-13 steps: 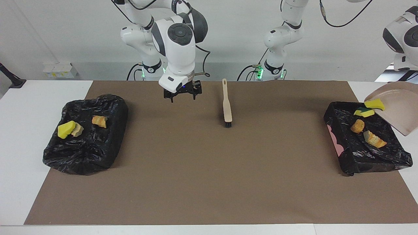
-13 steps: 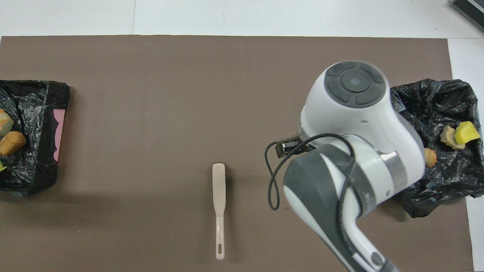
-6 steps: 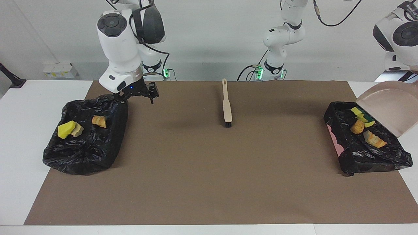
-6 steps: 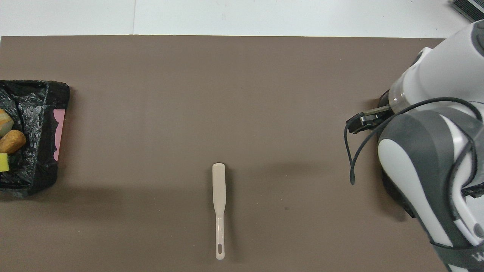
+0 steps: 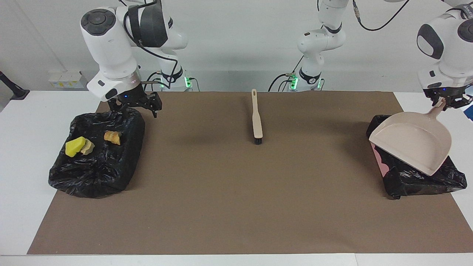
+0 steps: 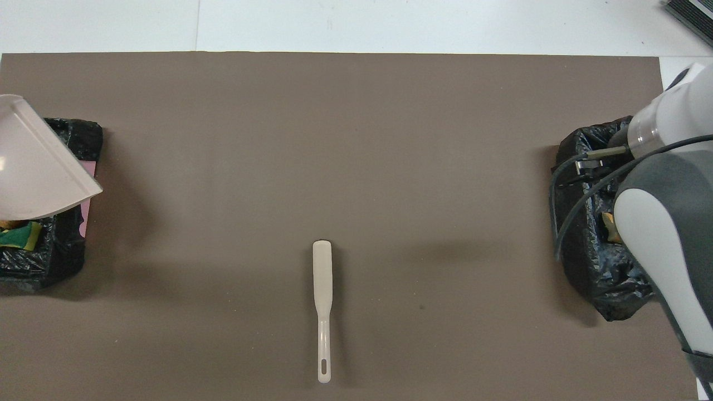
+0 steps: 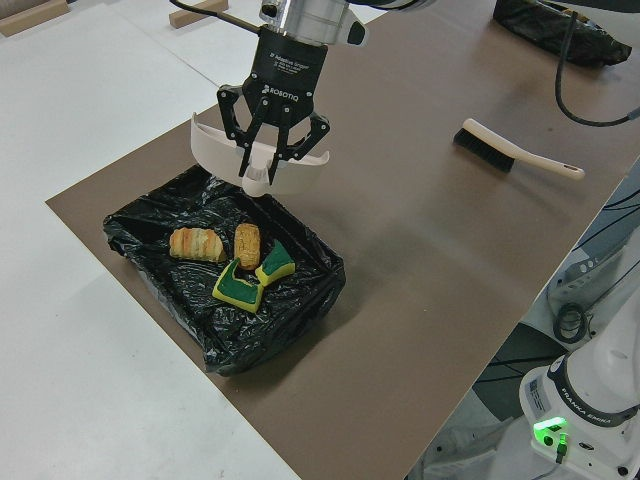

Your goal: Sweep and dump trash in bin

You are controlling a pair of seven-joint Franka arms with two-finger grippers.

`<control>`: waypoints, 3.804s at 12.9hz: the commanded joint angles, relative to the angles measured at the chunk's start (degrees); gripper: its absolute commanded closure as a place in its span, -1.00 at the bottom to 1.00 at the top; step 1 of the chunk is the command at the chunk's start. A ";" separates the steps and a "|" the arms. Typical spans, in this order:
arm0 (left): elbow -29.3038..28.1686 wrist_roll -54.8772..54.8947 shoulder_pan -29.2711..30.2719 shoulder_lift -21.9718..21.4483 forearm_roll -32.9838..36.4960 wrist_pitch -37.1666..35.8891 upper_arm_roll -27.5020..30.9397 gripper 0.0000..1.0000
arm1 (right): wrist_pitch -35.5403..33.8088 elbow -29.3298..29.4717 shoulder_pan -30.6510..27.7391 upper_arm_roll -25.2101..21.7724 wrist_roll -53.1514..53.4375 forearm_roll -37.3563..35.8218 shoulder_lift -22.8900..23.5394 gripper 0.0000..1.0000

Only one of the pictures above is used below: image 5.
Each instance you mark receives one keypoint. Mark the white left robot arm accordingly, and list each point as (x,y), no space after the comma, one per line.
(321,40)

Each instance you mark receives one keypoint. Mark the white wall socket box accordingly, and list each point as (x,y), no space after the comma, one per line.
(66,79)

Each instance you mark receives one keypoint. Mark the pale beige sponge chunk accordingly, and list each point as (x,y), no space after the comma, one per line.
(112,137)
(88,147)

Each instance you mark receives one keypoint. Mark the black camera stand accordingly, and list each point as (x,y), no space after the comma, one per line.
(14,90)

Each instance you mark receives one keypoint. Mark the pink bin with black bag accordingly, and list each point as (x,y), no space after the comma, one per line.
(410,181)

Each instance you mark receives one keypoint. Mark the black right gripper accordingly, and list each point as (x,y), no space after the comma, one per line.
(131,98)

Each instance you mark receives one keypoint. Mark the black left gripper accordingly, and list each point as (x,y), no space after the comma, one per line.
(451,92)

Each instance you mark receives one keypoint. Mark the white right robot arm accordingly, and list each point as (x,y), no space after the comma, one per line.
(107,48)

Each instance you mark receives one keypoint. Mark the beige hand brush black bristles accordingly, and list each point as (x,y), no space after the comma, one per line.
(257,122)

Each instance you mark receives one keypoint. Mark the bright yellow sponge chunk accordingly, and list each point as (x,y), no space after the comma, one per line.
(74,146)

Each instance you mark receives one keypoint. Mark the brown table mat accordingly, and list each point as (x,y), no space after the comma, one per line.
(221,229)

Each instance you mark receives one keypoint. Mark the beige plastic dustpan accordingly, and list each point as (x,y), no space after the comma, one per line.
(414,144)

